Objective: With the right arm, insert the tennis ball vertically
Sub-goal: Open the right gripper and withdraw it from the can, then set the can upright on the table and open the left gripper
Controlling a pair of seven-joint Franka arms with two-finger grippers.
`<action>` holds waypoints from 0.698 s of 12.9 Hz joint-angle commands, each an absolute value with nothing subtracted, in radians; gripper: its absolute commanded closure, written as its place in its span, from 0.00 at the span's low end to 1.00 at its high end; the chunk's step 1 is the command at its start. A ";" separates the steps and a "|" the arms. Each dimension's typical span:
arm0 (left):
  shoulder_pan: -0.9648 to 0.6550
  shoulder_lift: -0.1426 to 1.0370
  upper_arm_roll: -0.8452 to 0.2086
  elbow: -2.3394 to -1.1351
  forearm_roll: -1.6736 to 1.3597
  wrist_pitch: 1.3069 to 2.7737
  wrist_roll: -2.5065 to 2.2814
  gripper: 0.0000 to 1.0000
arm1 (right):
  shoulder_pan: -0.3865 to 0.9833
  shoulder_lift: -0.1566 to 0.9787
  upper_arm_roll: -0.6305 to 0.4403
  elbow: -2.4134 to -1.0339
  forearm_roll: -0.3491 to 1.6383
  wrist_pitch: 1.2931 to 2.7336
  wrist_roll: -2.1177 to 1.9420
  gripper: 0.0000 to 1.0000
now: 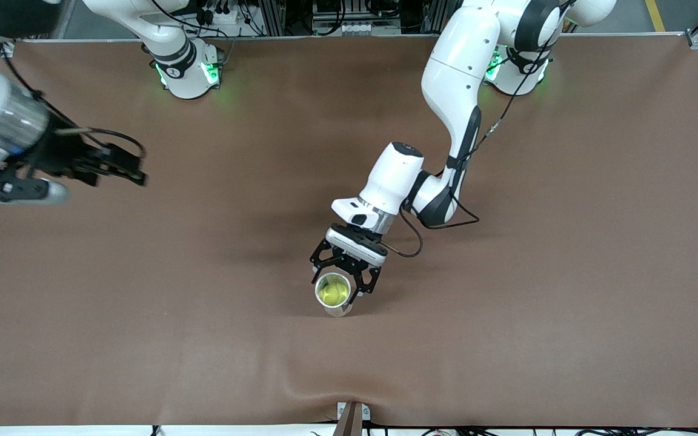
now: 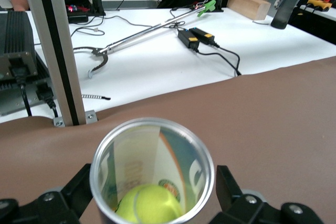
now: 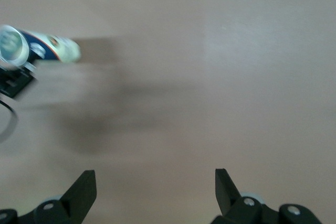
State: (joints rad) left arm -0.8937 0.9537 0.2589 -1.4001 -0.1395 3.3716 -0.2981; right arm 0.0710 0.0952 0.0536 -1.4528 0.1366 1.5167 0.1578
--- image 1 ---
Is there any yellow-green tennis ball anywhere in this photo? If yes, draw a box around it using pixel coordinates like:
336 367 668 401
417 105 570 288
317 276 350 306

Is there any white blue tennis ball can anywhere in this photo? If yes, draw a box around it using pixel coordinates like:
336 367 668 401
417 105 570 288
314 271 354 318

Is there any white power strip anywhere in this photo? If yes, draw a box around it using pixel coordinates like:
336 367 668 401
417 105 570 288
198 5 247 27

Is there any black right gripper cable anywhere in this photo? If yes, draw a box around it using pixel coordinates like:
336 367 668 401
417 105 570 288
0 53 145 159

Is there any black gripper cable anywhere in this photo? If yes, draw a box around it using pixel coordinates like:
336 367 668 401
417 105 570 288
382 42 553 258
0 53 145 159

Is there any aluminium camera mount post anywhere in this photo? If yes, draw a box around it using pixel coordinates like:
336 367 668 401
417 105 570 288
334 401 371 436

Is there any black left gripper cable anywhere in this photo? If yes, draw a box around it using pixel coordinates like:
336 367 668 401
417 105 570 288
382 42 553 258

